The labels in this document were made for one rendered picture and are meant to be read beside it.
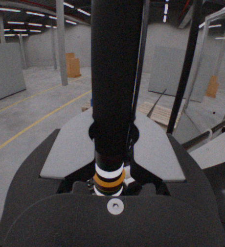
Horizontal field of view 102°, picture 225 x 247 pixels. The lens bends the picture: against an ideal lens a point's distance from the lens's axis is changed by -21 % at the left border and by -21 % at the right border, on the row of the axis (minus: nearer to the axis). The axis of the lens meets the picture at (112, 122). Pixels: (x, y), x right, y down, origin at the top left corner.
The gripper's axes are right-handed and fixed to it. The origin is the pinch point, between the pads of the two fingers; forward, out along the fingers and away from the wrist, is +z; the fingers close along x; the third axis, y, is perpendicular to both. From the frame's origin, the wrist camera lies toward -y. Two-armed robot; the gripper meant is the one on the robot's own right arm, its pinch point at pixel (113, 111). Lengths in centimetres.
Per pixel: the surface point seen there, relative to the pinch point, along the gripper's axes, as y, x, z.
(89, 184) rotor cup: 28.0, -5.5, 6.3
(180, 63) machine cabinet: 4, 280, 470
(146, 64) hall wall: 79, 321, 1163
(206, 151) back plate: 22.4, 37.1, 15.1
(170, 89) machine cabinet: 120, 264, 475
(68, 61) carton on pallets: 51, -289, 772
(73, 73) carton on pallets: 126, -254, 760
